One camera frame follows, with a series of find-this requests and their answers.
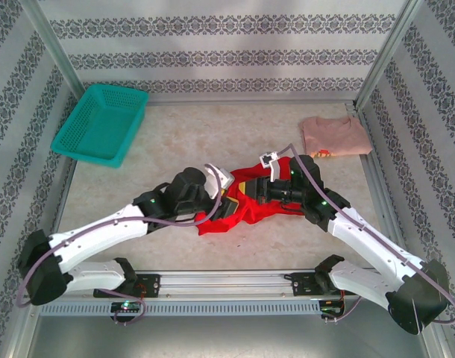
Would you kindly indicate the aluminium frame post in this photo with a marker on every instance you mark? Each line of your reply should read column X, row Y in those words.
column 55, row 48
column 390, row 48

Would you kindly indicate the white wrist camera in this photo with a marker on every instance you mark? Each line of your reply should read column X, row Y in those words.
column 214, row 179
column 274, row 169

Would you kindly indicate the pink folded t-shirt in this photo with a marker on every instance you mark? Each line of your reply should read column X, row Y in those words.
column 335, row 134

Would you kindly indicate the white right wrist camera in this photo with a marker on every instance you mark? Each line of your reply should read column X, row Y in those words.
column 274, row 169

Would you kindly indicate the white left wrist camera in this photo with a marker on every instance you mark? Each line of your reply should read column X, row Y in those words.
column 214, row 179

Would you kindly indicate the grey sheet metal panel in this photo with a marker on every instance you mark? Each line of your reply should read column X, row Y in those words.
column 227, row 339

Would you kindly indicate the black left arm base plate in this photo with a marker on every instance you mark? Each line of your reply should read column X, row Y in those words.
column 151, row 285

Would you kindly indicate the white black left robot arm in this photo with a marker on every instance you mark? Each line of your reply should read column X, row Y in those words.
column 100, row 231

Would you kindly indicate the aluminium table edge bar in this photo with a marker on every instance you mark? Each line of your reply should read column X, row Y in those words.
column 378, row 175
column 268, row 101

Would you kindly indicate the red t-shirt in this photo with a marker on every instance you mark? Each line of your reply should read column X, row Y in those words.
column 246, row 212

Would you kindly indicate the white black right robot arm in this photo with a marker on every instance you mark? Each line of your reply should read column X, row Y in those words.
column 373, row 242

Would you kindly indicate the teal plastic mesh basket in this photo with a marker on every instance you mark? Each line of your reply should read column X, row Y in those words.
column 97, row 127

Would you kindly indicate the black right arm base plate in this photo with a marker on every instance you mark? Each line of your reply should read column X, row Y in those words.
column 302, row 285

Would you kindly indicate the long aluminium mounting rail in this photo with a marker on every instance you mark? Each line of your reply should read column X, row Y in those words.
column 227, row 283

